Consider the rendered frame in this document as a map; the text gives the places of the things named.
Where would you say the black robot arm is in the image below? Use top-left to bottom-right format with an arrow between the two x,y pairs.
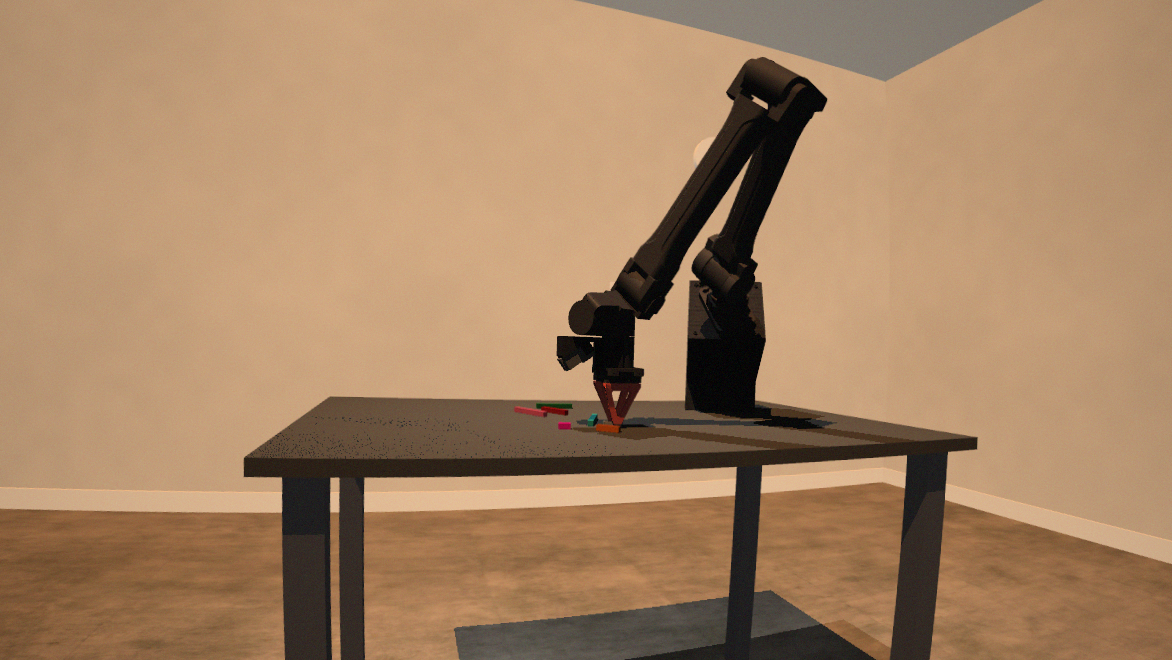
556,57 -> 827,370

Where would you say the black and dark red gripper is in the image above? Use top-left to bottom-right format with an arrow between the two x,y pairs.
592,336 -> 643,426

